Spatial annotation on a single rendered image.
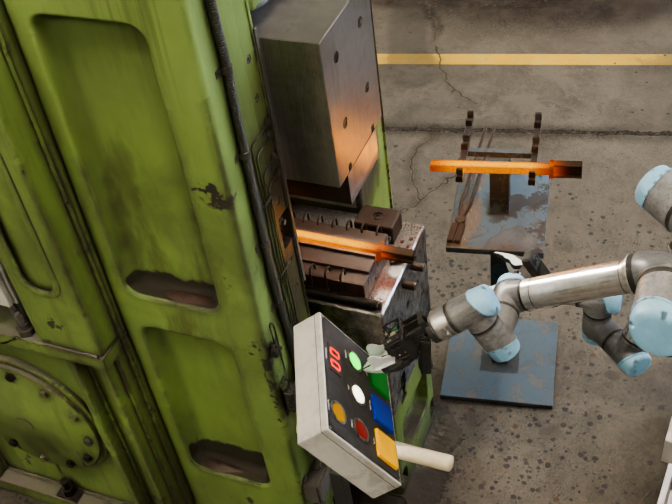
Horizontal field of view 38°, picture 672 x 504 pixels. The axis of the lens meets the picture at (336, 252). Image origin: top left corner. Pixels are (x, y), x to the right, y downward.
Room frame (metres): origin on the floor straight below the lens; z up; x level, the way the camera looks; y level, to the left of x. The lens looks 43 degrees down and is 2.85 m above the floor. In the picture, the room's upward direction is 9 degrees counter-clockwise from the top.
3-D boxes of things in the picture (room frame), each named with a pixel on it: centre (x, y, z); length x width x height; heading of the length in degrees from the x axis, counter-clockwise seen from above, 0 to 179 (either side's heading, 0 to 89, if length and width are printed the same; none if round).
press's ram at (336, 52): (2.07, 0.06, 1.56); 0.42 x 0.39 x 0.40; 62
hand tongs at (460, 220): (2.46, -0.49, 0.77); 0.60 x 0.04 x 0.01; 156
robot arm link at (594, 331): (1.66, -0.66, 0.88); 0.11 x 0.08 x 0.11; 19
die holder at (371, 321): (2.09, 0.06, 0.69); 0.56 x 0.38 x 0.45; 62
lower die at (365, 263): (2.04, 0.08, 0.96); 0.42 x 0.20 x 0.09; 62
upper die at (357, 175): (2.04, 0.08, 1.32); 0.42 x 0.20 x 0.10; 62
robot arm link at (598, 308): (1.68, -0.65, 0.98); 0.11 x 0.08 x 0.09; 62
